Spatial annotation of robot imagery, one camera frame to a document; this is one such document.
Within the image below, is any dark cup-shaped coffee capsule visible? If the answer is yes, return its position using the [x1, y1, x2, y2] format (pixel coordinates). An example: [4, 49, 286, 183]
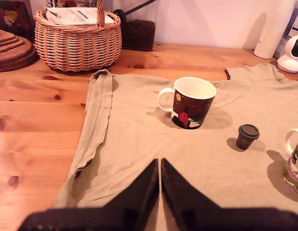
[236, 124, 260, 151]

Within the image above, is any beige cloth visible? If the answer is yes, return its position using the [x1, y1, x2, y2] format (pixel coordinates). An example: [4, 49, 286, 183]
[54, 63, 298, 231]

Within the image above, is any wicker basket with handle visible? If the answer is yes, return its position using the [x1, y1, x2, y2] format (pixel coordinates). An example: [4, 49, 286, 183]
[34, 0, 123, 72]

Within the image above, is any dark red picture mug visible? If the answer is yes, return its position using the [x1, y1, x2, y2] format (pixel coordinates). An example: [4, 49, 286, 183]
[157, 77, 217, 130]

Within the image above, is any large clear water bottle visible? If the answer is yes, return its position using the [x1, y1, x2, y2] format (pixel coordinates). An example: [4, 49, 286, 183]
[273, 7, 298, 61]

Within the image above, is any glass jar of coffee beans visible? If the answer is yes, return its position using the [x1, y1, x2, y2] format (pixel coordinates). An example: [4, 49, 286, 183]
[120, 19, 156, 51]

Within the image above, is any white slim bottle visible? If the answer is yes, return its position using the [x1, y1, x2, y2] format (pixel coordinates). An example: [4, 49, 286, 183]
[253, 0, 296, 60]

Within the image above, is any small white round camera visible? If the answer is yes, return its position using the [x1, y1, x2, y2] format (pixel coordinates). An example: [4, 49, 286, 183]
[276, 35, 298, 74]

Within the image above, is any white printed booklet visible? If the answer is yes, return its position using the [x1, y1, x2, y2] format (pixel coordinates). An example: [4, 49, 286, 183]
[45, 7, 115, 26]

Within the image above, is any dark red tissue box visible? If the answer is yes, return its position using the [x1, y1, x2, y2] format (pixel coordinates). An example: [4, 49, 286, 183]
[0, 0, 34, 43]

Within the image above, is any black knob rod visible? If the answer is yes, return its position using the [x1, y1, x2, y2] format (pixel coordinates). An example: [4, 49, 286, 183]
[112, 0, 156, 24]

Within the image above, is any small cork trivet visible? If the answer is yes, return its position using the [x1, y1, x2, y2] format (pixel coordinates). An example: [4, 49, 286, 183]
[0, 28, 26, 54]

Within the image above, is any green picture mug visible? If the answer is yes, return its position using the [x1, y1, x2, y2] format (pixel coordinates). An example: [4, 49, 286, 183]
[283, 128, 298, 193]

